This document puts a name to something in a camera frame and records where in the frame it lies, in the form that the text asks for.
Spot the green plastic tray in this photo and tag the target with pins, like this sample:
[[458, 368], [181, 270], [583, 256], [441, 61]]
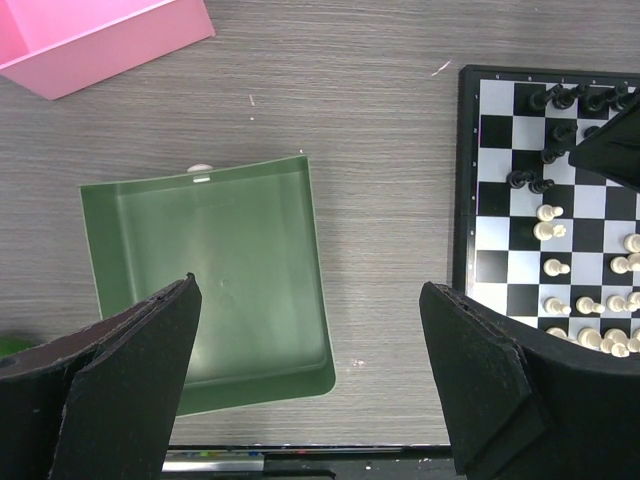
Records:
[[248, 235]]

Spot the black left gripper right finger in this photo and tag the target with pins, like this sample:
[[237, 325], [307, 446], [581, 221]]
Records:
[[520, 403]]

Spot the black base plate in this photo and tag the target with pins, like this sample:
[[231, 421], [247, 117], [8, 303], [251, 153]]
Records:
[[309, 462]]

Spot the pink plastic box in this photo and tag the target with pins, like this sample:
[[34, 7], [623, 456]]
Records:
[[55, 48]]

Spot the black white chessboard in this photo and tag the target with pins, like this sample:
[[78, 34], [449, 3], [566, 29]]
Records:
[[535, 238]]

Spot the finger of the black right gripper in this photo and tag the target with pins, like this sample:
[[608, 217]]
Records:
[[613, 150]]

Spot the green lime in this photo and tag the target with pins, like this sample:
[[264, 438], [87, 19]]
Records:
[[11, 344]]

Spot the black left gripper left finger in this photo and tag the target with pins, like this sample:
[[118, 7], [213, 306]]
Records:
[[100, 403]]

